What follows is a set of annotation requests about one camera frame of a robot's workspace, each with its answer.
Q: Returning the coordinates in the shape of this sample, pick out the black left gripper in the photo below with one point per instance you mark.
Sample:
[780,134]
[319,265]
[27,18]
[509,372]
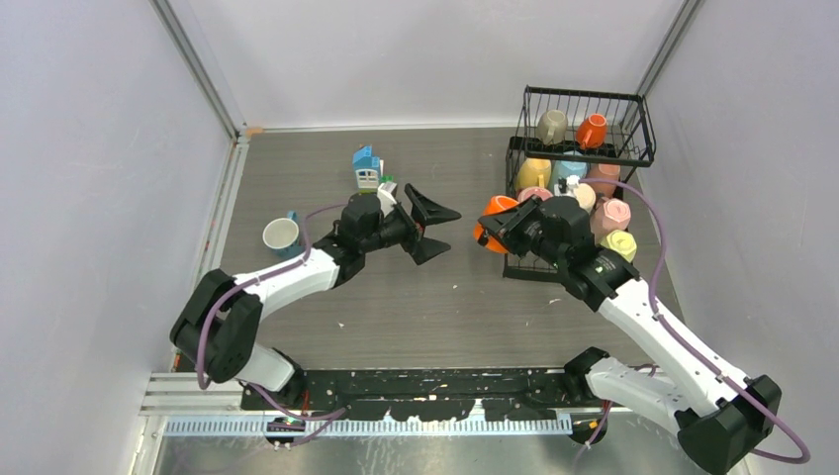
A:
[427,213]

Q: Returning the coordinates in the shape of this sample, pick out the yellow mug in rack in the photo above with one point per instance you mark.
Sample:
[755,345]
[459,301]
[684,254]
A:
[533,172]

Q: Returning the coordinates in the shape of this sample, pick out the blue floral mug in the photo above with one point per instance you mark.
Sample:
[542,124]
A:
[283,236]

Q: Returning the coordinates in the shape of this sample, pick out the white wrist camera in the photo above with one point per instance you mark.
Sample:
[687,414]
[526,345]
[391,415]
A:
[582,192]
[386,194]

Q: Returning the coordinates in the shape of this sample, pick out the orange mug upper shelf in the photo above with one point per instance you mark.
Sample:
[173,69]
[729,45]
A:
[592,132]

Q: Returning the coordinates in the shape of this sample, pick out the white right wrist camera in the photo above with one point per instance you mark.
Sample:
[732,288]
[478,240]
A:
[582,192]

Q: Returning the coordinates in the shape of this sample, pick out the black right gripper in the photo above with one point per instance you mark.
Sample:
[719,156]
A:
[502,224]

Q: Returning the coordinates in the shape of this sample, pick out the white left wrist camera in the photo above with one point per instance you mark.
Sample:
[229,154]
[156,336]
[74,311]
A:
[386,194]

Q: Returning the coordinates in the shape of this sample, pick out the aluminium slotted rail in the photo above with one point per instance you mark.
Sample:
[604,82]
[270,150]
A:
[267,425]

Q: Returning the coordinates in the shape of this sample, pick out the salmon pink mug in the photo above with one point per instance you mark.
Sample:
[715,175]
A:
[604,172]

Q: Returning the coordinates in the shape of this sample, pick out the pink patterned mug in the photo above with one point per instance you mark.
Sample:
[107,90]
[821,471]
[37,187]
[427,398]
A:
[537,192]

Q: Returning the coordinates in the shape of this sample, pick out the orange mug black handle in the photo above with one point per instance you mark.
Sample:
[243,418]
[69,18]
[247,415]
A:
[497,204]

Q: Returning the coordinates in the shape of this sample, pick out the beige mug upper shelf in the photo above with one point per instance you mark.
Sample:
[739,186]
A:
[551,127]

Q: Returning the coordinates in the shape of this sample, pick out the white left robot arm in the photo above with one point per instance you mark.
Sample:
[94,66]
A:
[218,326]

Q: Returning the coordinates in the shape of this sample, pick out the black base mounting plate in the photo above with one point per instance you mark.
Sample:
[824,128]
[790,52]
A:
[435,395]

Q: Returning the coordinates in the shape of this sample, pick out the black wire dish rack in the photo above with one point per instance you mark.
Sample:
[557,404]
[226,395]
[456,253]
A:
[630,140]

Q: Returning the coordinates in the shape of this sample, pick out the pink faceted mug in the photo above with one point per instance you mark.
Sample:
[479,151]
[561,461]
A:
[609,215]

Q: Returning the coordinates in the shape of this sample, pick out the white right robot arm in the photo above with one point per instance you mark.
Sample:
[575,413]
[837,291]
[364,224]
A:
[718,413]

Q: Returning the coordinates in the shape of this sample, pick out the light blue mug in rack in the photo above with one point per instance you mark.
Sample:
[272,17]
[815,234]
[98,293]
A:
[562,169]

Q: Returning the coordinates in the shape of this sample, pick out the pale yellow faceted mug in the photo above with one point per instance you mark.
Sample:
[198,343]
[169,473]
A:
[622,242]

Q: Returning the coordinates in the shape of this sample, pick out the toy brick house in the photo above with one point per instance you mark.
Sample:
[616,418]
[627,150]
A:
[368,170]

